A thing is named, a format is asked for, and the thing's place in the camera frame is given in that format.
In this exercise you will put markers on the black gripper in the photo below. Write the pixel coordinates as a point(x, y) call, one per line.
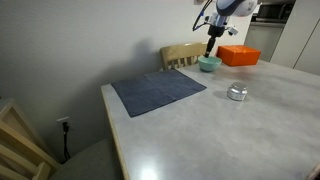
point(214, 32)

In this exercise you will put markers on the green bowl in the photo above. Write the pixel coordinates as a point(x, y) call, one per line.
point(209, 64)

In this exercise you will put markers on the silver tin lid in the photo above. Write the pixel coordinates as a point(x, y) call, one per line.
point(240, 86)

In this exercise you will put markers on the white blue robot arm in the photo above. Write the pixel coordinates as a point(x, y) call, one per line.
point(218, 21)

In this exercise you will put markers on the silver candle tin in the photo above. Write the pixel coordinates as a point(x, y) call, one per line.
point(236, 94)

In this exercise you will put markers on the orange box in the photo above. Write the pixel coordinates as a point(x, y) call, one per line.
point(238, 55)

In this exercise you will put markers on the grey kitchen counter cabinet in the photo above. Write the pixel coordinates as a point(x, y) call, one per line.
point(264, 37)

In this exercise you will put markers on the black microwave oven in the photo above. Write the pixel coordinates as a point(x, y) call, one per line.
point(274, 12)

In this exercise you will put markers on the dark blue cloth mat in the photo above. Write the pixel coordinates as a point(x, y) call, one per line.
point(148, 92)

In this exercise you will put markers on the wooden chair front left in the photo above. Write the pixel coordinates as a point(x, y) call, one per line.
point(23, 153)

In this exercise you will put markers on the white wall outlet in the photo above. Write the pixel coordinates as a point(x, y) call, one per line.
point(63, 120)

